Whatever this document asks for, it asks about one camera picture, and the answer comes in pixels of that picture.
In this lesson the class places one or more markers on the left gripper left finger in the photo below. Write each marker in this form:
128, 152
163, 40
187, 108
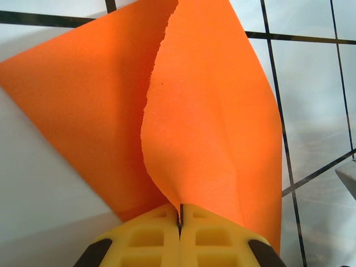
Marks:
144, 244

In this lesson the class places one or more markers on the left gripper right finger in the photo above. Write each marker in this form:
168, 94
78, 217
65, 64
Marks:
217, 247

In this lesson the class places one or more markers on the orange square paper sheet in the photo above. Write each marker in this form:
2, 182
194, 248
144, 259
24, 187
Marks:
194, 111

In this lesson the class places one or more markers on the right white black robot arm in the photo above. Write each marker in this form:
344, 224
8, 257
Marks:
351, 178

